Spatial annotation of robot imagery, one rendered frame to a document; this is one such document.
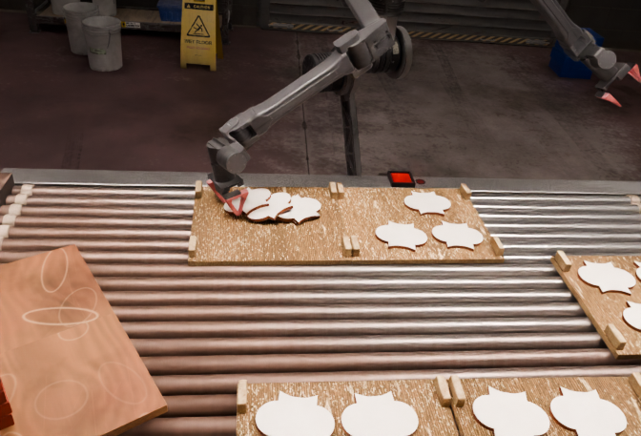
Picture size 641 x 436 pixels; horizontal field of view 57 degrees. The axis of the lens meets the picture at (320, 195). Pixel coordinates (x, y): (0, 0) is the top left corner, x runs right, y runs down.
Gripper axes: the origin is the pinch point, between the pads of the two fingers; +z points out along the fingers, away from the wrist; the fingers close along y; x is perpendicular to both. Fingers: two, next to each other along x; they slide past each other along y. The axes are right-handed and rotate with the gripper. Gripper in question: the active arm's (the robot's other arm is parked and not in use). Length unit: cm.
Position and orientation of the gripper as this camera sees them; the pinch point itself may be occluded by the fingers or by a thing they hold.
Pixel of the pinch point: (231, 205)
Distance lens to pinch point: 166.9
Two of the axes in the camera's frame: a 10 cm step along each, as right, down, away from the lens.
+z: 1.1, 8.5, 5.2
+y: -5.3, -3.9, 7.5
